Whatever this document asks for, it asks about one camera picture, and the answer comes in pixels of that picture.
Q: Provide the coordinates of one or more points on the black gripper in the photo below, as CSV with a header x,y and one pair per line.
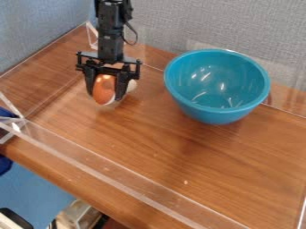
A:
x,y
109,60

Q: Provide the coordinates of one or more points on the brown and white toy mushroom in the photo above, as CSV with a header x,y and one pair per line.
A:
x,y
105,92

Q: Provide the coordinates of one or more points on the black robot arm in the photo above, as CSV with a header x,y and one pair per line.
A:
x,y
114,16

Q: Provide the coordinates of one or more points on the blue bowl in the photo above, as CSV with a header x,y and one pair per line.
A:
x,y
218,85

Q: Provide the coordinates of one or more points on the blue object at left edge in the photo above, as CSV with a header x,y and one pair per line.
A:
x,y
6,162

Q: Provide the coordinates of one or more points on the clear acrylic front barrier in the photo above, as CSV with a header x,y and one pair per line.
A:
x,y
161,198

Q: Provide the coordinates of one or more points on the grey metal floor object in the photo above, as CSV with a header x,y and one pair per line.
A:
x,y
78,216

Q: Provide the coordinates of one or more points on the black and white floor object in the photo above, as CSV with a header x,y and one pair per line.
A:
x,y
13,221

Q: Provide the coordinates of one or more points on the clear acrylic corner bracket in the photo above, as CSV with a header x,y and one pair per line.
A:
x,y
91,35

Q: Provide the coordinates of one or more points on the clear acrylic left bracket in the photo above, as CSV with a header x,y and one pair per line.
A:
x,y
13,125

